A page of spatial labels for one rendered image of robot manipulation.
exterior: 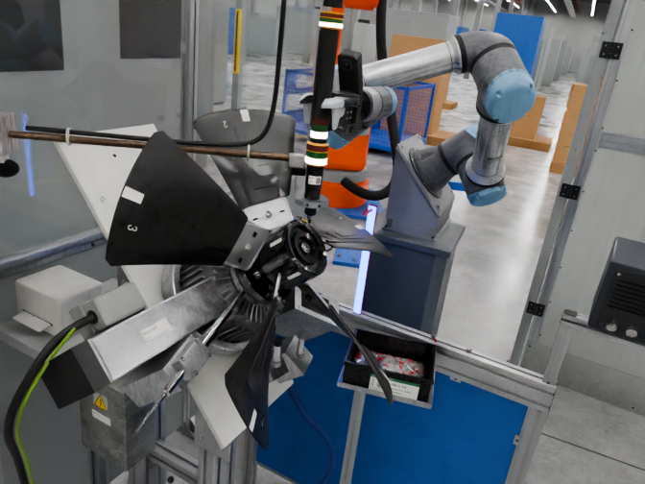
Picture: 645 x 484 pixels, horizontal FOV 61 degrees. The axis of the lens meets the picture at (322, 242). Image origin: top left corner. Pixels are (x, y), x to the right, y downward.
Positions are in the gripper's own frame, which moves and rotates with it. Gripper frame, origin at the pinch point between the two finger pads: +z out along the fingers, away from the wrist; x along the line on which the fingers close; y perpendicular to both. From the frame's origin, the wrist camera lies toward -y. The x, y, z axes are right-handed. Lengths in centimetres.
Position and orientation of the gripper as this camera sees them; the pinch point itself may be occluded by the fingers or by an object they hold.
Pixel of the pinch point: (314, 100)
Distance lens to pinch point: 105.3
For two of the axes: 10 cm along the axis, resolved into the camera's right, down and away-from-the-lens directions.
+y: -1.2, 9.2, 3.7
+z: -4.8, 2.7, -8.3
